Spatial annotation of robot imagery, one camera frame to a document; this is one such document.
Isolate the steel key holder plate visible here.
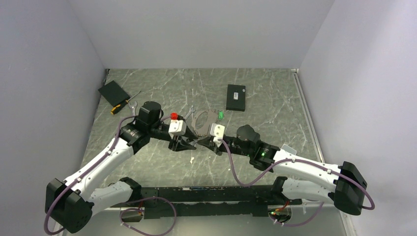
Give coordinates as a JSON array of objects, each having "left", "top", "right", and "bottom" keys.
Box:
[{"left": 191, "top": 109, "right": 220, "bottom": 138}]

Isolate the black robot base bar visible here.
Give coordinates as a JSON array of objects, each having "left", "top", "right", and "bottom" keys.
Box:
[{"left": 109, "top": 184, "right": 302, "bottom": 219}]

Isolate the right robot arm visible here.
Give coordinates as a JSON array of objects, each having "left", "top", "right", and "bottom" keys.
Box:
[{"left": 197, "top": 124, "right": 375, "bottom": 215}]

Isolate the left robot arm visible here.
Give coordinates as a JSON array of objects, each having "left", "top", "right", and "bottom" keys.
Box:
[{"left": 44, "top": 101, "right": 198, "bottom": 236}]

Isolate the small silver wrench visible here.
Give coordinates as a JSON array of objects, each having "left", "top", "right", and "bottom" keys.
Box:
[{"left": 184, "top": 105, "right": 196, "bottom": 121}]

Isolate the black box on table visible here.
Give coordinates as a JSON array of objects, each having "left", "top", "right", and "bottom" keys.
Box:
[{"left": 226, "top": 84, "right": 246, "bottom": 112}]

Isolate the large silver wrench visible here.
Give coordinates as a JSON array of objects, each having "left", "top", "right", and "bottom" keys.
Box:
[{"left": 128, "top": 101, "right": 138, "bottom": 116}]

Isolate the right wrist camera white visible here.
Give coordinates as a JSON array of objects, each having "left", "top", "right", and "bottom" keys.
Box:
[{"left": 209, "top": 123, "right": 225, "bottom": 147}]

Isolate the yellow handled screwdriver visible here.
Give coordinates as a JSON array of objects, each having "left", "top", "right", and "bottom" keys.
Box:
[{"left": 111, "top": 91, "right": 141, "bottom": 115}]

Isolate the aluminium rail right side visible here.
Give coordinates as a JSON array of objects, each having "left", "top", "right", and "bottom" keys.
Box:
[{"left": 291, "top": 68, "right": 348, "bottom": 207}]

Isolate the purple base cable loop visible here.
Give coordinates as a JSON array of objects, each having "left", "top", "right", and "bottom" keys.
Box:
[{"left": 119, "top": 196, "right": 178, "bottom": 236}]

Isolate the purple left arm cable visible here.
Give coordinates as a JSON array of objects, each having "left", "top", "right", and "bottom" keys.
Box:
[{"left": 44, "top": 115, "right": 172, "bottom": 236}]

